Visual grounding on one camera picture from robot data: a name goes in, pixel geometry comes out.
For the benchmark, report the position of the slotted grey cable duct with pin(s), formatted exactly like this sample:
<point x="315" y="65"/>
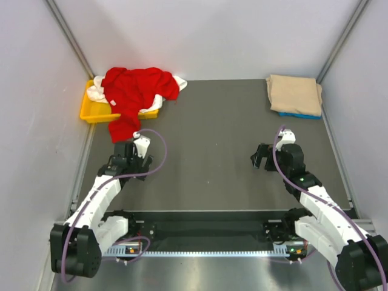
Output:
<point x="129" y="251"/>

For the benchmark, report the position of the folded beige t-shirt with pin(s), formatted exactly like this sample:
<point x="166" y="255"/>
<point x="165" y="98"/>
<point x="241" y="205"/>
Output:
<point x="294" y="95"/>

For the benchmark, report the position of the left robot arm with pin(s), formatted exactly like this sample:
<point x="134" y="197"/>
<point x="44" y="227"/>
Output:
<point x="77" y="246"/>

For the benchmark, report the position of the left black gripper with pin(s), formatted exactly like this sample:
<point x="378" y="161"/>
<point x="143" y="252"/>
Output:
<point x="140" y="170"/>

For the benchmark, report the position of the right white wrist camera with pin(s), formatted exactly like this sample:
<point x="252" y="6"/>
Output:
<point x="285" y="136"/>

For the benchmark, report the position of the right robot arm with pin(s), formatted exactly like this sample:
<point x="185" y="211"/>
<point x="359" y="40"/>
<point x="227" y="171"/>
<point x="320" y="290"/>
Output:
<point x="358" y="258"/>

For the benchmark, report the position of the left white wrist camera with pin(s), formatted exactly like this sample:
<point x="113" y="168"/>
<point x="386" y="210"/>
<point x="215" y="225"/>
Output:
<point x="141" y="143"/>

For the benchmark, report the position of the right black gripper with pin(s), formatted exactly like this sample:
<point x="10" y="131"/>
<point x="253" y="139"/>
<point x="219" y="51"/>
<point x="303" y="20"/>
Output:
<point x="261" y="152"/>

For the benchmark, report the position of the yellow plastic bin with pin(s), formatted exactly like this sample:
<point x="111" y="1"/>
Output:
<point x="94" y="112"/>

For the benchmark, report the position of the white t-shirt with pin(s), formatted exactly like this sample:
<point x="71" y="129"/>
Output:
<point x="96" y="93"/>

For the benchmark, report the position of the folded blue t-shirt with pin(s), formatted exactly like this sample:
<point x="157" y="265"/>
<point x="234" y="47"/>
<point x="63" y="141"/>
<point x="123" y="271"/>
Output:
<point x="297" y="115"/>

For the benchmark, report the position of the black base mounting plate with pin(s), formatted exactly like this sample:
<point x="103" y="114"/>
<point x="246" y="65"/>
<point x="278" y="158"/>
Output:
<point x="208" y="231"/>

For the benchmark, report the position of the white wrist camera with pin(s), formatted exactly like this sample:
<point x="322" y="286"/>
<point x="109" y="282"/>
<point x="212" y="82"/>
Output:
<point x="285" y="136"/>
<point x="141" y="143"/>

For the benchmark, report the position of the red t-shirt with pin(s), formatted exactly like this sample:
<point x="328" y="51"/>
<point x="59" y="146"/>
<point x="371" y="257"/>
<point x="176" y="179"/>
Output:
<point x="146" y="83"/>

